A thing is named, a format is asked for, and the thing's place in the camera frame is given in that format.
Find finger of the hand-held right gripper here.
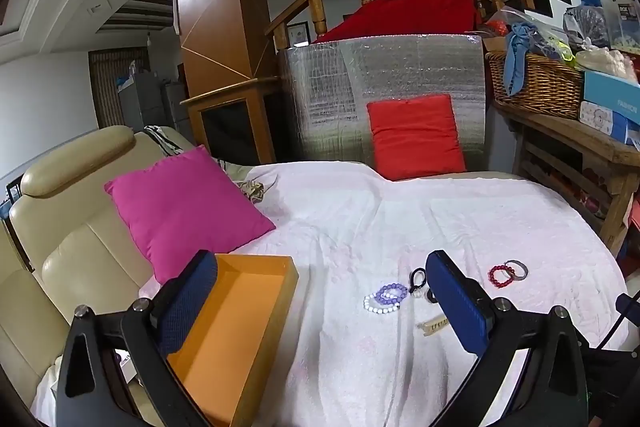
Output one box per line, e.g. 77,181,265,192
616,293,640,325

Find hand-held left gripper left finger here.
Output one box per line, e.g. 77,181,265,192
55,249,236,427

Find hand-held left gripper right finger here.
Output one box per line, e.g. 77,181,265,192
425,250,589,427

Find beige hair clip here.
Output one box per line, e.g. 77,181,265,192
417,314,451,336

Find red bead bracelet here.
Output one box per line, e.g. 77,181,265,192
488,264,515,290

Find orange box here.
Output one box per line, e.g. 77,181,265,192
166,253,300,427

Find black hair tie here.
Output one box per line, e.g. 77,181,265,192
409,269,429,297

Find white bead bracelet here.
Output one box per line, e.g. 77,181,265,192
363,293,402,318

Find pink pillow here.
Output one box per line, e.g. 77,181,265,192
104,145,277,285

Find camouflage cloth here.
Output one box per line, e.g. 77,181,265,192
220,159,278,205

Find white blanket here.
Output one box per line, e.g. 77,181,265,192
30,161,631,427

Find cream leather sofa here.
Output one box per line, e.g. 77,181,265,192
0,125,201,413

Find striped cloth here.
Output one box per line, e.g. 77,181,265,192
144,125,186,156

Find wooden cabinet with dark panel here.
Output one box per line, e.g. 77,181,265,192
180,77,301,165

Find red pillow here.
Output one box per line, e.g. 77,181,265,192
366,94,468,182

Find wooden side table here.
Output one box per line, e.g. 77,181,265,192
492,99,640,258

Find white and blue box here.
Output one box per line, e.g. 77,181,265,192
579,102,632,142

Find grey storage cabinet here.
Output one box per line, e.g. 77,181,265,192
117,72,190,134

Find teal cardboard box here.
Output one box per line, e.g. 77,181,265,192
583,71,640,126

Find wicker basket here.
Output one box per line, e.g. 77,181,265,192
485,52,586,120

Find beige stuffed bag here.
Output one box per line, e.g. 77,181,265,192
575,47,640,85

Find silver foil mat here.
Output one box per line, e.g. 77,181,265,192
277,33,488,168

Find blue cloth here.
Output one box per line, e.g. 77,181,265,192
502,23,538,98

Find clear plastic bag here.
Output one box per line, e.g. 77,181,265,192
562,4,609,50

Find framed certificate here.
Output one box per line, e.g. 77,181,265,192
287,22,309,48

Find wooden pillar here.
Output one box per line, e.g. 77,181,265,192
174,0,278,95

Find red cloth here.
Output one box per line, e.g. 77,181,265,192
312,0,488,44

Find black cable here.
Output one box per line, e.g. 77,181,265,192
597,289,640,350

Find purple bead bracelet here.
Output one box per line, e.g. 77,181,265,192
376,283,409,308

